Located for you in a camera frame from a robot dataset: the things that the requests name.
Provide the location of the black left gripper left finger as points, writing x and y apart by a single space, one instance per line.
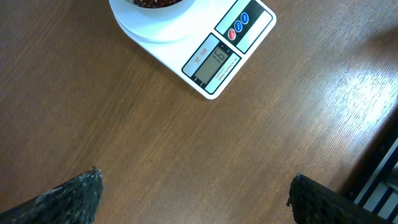
74 201

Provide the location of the white round bowl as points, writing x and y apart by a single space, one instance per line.
165 12

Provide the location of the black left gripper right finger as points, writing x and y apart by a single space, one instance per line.
313 203

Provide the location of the red beans in bowl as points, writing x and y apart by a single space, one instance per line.
151 4

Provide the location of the white digital kitchen scale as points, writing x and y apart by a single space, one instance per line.
206 45

